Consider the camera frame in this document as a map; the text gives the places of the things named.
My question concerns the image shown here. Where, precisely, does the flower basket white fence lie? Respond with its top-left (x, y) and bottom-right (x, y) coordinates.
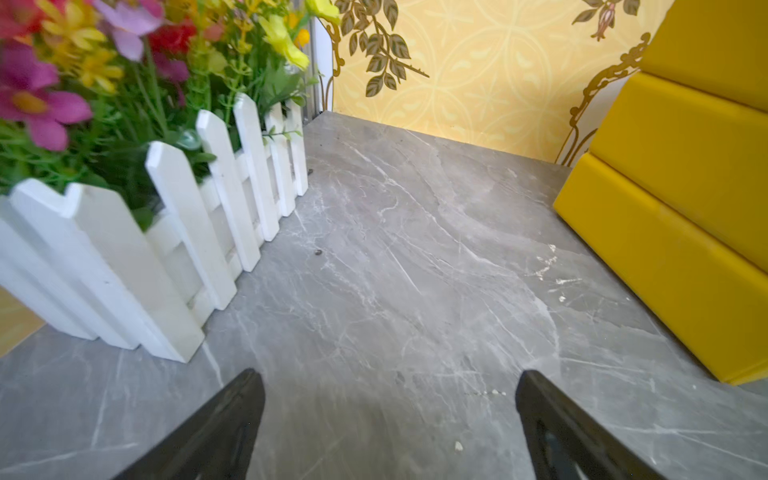
top-left (0, 0), bottom-right (343, 365)

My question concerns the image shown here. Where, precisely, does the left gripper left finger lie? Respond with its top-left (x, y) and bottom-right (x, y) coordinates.
top-left (116, 368), bottom-right (266, 479)

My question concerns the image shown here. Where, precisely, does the yellow drawer cabinet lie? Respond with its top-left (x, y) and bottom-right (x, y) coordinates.
top-left (554, 1), bottom-right (767, 385)

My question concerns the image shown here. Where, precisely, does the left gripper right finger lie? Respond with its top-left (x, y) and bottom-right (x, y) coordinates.
top-left (515, 370), bottom-right (663, 479)

